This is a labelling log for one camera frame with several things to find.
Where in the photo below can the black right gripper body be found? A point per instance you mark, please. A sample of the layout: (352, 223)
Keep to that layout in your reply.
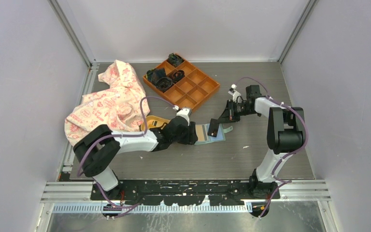
(236, 109)

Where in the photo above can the green card holder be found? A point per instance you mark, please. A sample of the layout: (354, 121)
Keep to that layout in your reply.
(220, 137)

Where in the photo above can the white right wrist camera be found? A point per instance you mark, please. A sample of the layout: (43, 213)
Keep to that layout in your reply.
(236, 96)

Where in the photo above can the orange credit card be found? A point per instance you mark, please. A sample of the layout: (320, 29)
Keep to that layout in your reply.
(201, 132)

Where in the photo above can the pink patterned cloth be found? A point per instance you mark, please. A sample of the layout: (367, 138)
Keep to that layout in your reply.
(120, 107)

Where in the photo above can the aluminium frame rail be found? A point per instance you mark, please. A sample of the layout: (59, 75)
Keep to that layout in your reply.
(70, 197)

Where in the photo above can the yellow oval dish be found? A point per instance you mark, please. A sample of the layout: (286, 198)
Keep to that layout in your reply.
(154, 122)

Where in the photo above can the dark folded fabric item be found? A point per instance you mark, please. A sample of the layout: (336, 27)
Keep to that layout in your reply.
(154, 75)

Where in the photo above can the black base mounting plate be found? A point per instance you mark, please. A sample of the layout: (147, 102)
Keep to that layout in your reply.
(192, 192)

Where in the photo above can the coiled black belt small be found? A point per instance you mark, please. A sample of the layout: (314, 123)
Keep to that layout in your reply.
(177, 76)

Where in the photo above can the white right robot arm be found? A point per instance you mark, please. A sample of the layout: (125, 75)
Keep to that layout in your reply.
(286, 133)

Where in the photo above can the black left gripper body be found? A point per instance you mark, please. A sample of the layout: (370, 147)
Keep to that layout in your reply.
(187, 136)

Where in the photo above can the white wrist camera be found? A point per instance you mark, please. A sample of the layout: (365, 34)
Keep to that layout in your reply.
(236, 96)
(184, 112)

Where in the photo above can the orange compartment tray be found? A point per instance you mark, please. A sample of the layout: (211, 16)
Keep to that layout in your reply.
(192, 91)

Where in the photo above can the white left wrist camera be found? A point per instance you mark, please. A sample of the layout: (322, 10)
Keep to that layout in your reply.
(184, 112)

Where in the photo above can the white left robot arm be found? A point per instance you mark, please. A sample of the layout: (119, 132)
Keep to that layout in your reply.
(96, 150)

